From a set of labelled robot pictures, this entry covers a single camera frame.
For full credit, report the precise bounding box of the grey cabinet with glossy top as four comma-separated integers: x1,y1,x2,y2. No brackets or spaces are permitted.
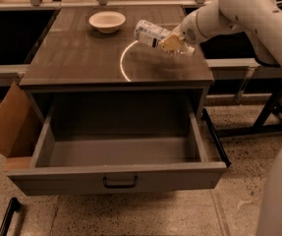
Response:
20,5,213,122

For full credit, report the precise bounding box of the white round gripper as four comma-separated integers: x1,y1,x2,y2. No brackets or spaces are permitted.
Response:
159,0,243,52

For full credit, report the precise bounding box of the white bowl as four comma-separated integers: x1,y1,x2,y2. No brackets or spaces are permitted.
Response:
88,11,126,33

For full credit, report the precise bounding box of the open grey top drawer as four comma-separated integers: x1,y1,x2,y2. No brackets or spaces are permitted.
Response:
8,100,226,196

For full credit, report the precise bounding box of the black bar on floor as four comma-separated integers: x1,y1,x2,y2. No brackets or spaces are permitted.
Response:
0,198,22,236

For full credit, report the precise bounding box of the black metal table frame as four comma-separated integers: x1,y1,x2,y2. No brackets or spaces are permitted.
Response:
217,79,282,138

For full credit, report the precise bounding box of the black drawer slide rail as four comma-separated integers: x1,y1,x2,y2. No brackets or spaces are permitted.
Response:
202,108,231,168

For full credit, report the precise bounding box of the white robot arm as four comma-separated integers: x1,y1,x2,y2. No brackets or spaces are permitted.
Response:
159,0,282,236

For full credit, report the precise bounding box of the brown cardboard box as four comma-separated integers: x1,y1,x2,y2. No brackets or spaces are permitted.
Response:
0,83,41,172

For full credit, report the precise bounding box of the black drawer handle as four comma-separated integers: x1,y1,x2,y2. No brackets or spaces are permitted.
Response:
103,176,139,189

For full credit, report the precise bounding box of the plastic bottle with printed label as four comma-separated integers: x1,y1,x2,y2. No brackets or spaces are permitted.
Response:
134,20,195,56

